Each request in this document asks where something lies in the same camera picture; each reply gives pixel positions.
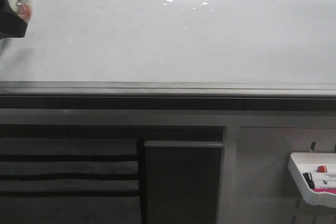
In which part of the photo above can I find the black capped marker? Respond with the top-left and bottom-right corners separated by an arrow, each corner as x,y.
307,179 -> 336,189
302,172 -> 336,180

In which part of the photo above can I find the pink marker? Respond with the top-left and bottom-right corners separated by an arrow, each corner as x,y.
313,189 -> 336,194

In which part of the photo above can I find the white glossy whiteboard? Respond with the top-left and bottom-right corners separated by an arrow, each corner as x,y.
1,0 -> 335,84

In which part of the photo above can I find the white plastic marker tray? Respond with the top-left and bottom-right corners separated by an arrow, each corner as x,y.
288,152 -> 335,208

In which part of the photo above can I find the grey aluminium whiteboard frame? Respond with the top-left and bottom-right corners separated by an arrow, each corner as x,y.
1,81 -> 335,99

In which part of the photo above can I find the red round magnet holder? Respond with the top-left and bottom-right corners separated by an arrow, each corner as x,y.
17,4 -> 32,22

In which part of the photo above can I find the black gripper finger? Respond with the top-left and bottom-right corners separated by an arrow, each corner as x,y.
0,0 -> 28,38

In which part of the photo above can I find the black capped marker lower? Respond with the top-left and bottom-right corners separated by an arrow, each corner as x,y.
307,179 -> 336,189

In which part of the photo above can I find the grey slatted shelf rack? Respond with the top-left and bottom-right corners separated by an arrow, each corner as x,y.
1,138 -> 148,223

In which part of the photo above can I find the black capped marker upper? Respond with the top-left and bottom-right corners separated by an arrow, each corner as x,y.
302,172 -> 336,180

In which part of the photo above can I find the dark cabinet door panel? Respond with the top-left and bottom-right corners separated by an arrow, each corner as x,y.
144,141 -> 224,223

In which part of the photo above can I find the red capped marker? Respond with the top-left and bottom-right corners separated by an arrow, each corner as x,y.
317,165 -> 336,173

